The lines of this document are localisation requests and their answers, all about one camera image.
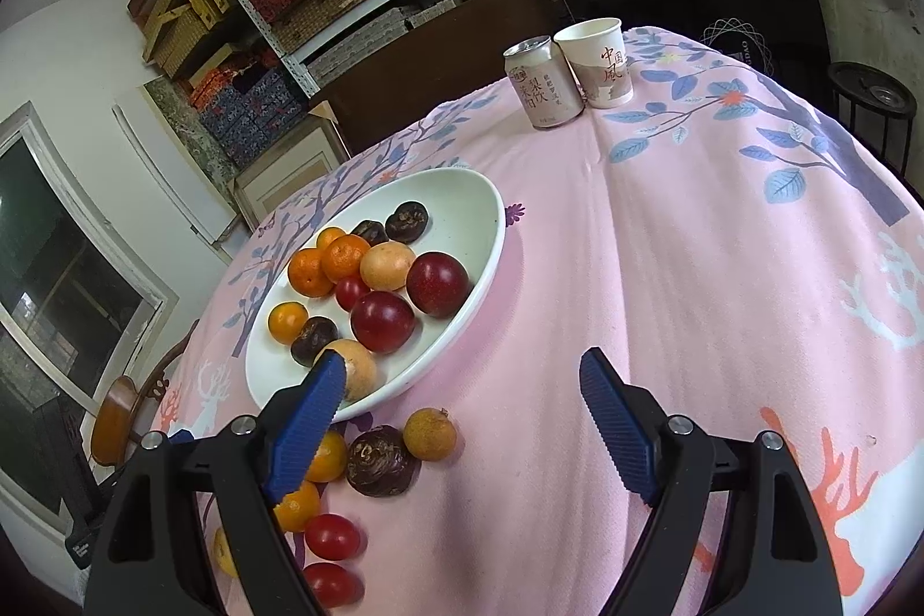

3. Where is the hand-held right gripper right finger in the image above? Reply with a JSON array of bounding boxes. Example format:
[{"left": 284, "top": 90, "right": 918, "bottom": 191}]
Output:
[{"left": 579, "top": 348, "right": 844, "bottom": 616}]

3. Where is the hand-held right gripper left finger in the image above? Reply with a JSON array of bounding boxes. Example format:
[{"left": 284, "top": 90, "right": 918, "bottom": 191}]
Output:
[{"left": 85, "top": 350, "right": 349, "bottom": 616}]

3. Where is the dark wrinkled passion fruit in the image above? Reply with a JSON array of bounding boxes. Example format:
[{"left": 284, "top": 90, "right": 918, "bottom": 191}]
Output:
[{"left": 345, "top": 425, "right": 421, "bottom": 499}]

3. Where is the yellow passion fruit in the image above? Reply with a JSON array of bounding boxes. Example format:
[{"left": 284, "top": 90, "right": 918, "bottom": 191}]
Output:
[
  {"left": 314, "top": 339, "right": 379, "bottom": 402},
  {"left": 359, "top": 242, "right": 418, "bottom": 292}
]

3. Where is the red cherry tomato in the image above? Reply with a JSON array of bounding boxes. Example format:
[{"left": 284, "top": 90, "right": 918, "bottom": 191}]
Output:
[
  {"left": 304, "top": 513, "right": 362, "bottom": 561},
  {"left": 334, "top": 274, "right": 372, "bottom": 312},
  {"left": 303, "top": 562, "right": 363, "bottom": 608}
]

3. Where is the small yellow-brown mandarin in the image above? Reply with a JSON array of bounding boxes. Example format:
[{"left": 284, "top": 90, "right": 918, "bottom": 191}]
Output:
[{"left": 403, "top": 408, "right": 459, "bottom": 462}]

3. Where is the dark red plum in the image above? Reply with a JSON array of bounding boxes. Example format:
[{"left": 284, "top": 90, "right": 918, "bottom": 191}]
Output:
[{"left": 405, "top": 251, "right": 470, "bottom": 319}]

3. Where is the white plate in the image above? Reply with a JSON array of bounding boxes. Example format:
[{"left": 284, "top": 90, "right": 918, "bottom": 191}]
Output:
[{"left": 245, "top": 167, "right": 506, "bottom": 422}]

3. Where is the wooden chair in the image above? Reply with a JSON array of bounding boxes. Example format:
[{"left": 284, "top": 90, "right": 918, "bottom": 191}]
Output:
[{"left": 90, "top": 320, "right": 203, "bottom": 467}]

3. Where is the pink floral tablecloth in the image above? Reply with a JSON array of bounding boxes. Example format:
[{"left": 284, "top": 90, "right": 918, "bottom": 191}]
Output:
[{"left": 148, "top": 25, "right": 924, "bottom": 616}]

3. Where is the white framed window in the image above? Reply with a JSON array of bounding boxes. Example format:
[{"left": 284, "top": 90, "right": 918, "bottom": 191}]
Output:
[{"left": 0, "top": 103, "right": 178, "bottom": 545}]

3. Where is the white board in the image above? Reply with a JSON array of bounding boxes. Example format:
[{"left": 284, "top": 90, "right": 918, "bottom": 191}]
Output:
[{"left": 111, "top": 82, "right": 239, "bottom": 245}]

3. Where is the stack of blue patterned boxes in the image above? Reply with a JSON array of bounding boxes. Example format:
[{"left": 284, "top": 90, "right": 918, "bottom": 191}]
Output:
[{"left": 191, "top": 68, "right": 311, "bottom": 170}]

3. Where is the pink drink can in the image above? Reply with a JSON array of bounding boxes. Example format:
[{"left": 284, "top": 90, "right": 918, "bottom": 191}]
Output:
[{"left": 503, "top": 36, "right": 586, "bottom": 130}]

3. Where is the white paper cup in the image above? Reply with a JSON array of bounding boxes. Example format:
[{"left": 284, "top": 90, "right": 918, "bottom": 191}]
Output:
[{"left": 553, "top": 17, "right": 635, "bottom": 109}]

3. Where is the brown wooden board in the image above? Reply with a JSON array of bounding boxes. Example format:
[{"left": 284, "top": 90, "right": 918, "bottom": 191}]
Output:
[{"left": 310, "top": 0, "right": 571, "bottom": 155}]

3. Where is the black round stool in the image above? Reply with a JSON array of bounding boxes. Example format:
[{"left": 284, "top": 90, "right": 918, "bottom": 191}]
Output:
[{"left": 826, "top": 62, "right": 924, "bottom": 177}]

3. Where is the beige picture frame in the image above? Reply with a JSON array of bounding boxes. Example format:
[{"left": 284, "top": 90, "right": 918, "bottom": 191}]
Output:
[{"left": 234, "top": 114, "right": 351, "bottom": 227}]

